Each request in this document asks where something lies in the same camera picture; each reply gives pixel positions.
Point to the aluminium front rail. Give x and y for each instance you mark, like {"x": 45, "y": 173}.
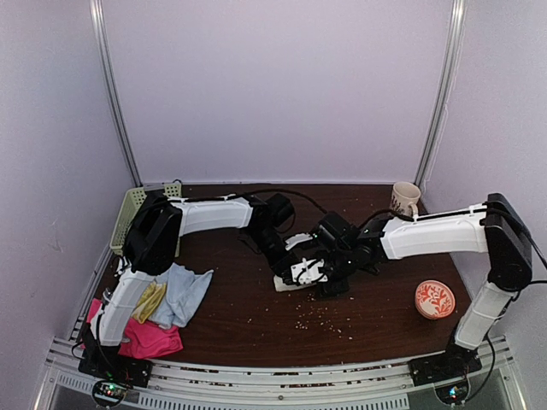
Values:
{"x": 385, "y": 384}

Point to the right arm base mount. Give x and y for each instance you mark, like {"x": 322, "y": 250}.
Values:
{"x": 447, "y": 365}

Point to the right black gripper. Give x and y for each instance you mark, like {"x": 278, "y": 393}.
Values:
{"x": 334, "y": 290}

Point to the light blue towel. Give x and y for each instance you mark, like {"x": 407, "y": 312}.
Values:
{"x": 184, "y": 293}

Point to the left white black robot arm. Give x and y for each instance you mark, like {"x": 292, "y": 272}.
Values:
{"x": 150, "y": 245}

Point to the red white patterned bowl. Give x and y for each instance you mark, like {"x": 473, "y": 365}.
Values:
{"x": 434, "y": 300}

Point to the yellow patterned towel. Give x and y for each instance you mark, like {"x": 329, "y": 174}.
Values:
{"x": 149, "y": 301}

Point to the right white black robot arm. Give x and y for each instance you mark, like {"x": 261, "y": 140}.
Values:
{"x": 492, "y": 227}

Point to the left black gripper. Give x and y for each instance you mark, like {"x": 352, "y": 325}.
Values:
{"x": 281, "y": 266}

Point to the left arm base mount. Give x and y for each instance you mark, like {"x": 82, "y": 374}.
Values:
{"x": 116, "y": 368}

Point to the cream patterned mug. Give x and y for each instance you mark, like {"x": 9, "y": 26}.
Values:
{"x": 404, "y": 198}

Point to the left aluminium frame post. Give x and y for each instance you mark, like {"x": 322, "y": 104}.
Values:
{"x": 99, "y": 27}

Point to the pink towel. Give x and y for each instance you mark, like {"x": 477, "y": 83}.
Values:
{"x": 149, "y": 341}

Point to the green plastic basket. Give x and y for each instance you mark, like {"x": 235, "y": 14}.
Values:
{"x": 132, "y": 202}

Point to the aluminium frame post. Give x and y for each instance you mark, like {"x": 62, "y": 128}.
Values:
{"x": 446, "y": 81}
{"x": 99, "y": 27}

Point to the right aluminium frame post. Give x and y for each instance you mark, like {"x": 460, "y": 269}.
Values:
{"x": 446, "y": 81}

